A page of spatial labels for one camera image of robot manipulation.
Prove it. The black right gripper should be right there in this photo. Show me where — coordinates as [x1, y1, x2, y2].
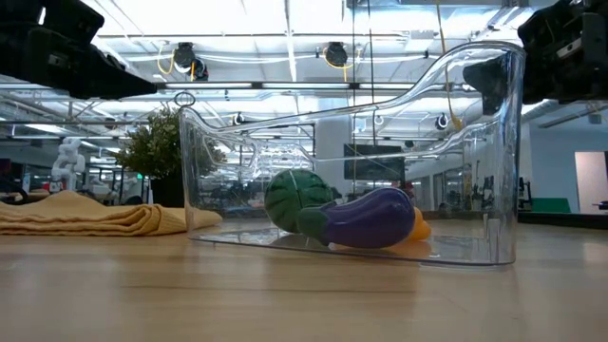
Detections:
[462, 0, 608, 117]

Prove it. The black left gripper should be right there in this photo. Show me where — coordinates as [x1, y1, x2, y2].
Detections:
[0, 0, 159, 102]

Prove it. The clear plastic container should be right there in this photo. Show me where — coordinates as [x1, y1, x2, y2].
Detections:
[178, 40, 528, 268]

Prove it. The orange toy fruit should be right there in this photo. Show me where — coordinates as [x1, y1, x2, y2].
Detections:
[407, 205, 433, 242]

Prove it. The purple toy eggplant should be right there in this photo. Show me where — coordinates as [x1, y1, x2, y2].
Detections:
[295, 186, 418, 251]

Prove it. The green toy watermelon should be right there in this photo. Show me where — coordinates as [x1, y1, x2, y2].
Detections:
[263, 168, 335, 236]

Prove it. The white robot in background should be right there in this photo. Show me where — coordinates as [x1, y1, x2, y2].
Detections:
[50, 137, 88, 193]

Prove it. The small potted green plant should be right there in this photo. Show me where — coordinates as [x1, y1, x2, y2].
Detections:
[112, 105, 228, 209]

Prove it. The black workstation equipment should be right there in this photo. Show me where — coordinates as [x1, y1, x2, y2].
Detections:
[517, 176, 534, 212]

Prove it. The green floor board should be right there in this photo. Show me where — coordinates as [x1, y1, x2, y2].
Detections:
[530, 197, 573, 215]

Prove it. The folded yellow cloth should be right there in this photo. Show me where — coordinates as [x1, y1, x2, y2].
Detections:
[0, 189, 224, 238]

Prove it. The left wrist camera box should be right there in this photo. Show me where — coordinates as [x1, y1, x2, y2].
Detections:
[42, 0, 106, 49]

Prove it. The yellow cable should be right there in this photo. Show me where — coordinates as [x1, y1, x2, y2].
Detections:
[434, 0, 465, 132]

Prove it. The black wire loop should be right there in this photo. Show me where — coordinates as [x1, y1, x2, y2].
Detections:
[172, 90, 198, 108]

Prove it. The thin black hanging cable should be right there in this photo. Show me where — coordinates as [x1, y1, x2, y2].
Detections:
[368, 0, 377, 149]
[351, 0, 357, 191]

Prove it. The black wall monitor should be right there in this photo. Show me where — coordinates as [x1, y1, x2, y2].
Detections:
[342, 142, 407, 182]

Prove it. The black metal rig frame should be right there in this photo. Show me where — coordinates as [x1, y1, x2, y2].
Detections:
[516, 210, 608, 231]

